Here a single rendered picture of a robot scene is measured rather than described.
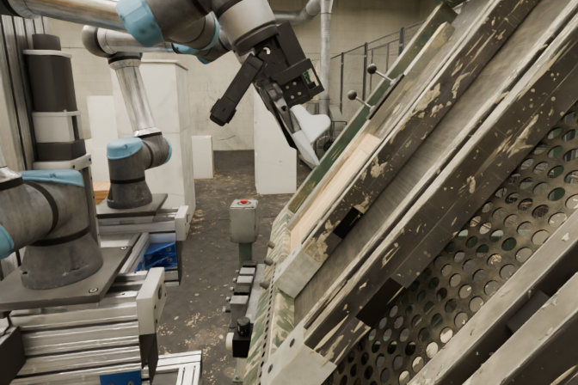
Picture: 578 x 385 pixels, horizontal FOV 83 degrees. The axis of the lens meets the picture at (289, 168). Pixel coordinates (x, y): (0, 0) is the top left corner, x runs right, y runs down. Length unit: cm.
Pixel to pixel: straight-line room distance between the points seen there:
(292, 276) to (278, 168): 403
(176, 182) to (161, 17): 294
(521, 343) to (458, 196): 26
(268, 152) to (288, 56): 435
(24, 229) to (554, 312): 72
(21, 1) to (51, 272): 51
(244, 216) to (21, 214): 98
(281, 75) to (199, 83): 871
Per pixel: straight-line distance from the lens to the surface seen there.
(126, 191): 127
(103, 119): 528
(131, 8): 54
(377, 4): 1027
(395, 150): 84
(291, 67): 49
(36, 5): 79
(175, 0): 52
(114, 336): 89
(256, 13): 50
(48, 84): 105
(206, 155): 602
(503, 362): 32
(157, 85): 333
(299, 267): 91
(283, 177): 493
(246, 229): 155
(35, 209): 75
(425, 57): 132
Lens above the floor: 141
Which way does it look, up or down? 12 degrees down
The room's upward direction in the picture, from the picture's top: straight up
